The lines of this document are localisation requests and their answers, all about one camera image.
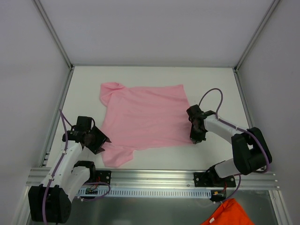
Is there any pink t shirt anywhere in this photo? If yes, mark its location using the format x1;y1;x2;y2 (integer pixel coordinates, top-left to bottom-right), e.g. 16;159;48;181
99;82;192;168

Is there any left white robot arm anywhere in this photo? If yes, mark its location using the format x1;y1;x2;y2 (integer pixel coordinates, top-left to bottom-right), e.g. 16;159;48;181
28;116;111;225

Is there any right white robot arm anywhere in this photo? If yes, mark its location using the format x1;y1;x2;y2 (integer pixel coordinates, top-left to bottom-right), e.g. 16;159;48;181
187;105;272;187

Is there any orange t shirt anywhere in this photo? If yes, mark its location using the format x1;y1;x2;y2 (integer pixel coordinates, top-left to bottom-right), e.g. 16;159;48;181
202;199;254;225

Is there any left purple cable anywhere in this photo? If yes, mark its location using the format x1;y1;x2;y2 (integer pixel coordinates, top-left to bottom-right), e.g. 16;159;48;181
42;108;111;223

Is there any purple cable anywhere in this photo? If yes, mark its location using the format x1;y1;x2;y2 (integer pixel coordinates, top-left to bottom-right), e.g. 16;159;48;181
42;108;111;223
198;88;272;200

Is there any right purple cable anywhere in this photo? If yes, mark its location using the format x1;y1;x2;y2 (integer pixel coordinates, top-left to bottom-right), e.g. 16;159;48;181
198;88;272;200

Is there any aluminium mounting rail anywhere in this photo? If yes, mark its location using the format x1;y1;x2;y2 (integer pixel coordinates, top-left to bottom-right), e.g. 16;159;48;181
27;167;278;189

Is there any slotted cable duct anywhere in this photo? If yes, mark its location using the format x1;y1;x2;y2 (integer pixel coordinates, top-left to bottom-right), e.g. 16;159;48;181
77;187;211;199

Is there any left aluminium frame post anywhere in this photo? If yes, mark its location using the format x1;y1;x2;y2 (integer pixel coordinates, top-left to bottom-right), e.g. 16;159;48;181
32;0;73;70

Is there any aluminium frame post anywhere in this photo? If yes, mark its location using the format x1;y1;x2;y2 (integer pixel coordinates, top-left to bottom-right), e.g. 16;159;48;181
233;0;281;70
32;0;73;70

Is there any right aluminium frame post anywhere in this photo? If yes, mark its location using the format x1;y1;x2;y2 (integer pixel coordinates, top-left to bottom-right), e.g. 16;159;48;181
233;0;281;70

